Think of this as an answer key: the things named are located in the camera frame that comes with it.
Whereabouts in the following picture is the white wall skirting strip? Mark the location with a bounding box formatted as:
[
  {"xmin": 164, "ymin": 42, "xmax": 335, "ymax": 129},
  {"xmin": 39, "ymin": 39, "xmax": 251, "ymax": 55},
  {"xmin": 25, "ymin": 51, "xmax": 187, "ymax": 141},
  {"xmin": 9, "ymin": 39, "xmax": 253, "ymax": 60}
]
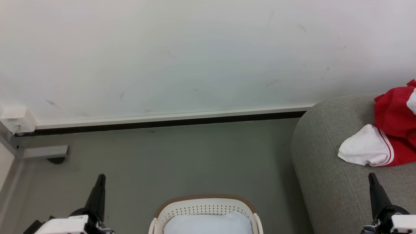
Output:
[{"xmin": 35, "ymin": 104, "xmax": 316, "ymax": 130}]

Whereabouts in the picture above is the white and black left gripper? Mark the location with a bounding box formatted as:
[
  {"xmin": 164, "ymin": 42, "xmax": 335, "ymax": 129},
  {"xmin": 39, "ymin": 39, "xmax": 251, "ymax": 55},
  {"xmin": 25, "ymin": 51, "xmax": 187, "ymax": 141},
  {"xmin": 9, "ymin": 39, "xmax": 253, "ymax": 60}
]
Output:
[{"xmin": 34, "ymin": 174, "xmax": 115, "ymax": 234}]

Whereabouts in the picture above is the white wall socket box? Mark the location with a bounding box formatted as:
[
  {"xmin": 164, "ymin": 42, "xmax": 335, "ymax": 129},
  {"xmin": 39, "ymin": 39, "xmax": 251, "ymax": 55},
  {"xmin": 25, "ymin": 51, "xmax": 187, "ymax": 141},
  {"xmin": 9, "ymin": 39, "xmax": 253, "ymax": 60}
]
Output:
[{"xmin": 0, "ymin": 107, "xmax": 37, "ymax": 134}]

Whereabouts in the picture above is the white laundry basket brown rim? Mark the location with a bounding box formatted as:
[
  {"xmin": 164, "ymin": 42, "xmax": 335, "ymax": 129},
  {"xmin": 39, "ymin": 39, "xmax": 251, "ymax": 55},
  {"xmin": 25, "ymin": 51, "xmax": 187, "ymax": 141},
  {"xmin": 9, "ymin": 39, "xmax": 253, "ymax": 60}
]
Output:
[{"xmin": 149, "ymin": 194, "xmax": 264, "ymax": 234}]

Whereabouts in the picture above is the red and white sports jersey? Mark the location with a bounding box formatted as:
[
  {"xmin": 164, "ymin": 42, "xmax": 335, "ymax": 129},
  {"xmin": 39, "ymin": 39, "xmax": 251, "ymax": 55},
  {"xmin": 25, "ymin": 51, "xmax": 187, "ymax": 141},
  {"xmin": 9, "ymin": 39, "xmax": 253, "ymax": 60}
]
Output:
[{"xmin": 338, "ymin": 79, "xmax": 416, "ymax": 167}]

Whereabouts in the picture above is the pale blue white cloth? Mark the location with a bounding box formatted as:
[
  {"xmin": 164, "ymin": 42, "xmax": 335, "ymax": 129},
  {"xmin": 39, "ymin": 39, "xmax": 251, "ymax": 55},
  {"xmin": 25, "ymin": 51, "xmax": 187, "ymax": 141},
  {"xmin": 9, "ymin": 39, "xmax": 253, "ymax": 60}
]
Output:
[{"xmin": 163, "ymin": 211, "xmax": 254, "ymax": 234}]

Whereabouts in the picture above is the grey fabric sofa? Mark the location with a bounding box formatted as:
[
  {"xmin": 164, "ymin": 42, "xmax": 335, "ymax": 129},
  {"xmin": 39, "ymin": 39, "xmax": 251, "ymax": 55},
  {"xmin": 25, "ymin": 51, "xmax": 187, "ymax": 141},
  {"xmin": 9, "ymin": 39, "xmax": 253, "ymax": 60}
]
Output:
[{"xmin": 290, "ymin": 94, "xmax": 416, "ymax": 234}]

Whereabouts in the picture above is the grey metal frame leg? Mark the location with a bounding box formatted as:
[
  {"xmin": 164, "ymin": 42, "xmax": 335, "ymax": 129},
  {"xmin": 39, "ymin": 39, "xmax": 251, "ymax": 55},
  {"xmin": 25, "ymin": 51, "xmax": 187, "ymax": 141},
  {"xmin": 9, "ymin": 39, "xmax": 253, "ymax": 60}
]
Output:
[{"xmin": 0, "ymin": 122, "xmax": 69, "ymax": 163}]

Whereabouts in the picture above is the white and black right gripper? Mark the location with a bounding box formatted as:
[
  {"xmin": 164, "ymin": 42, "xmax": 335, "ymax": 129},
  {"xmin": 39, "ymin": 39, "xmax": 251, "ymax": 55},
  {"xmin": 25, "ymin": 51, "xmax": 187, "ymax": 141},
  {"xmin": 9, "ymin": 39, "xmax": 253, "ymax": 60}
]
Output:
[{"xmin": 361, "ymin": 173, "xmax": 416, "ymax": 234}]

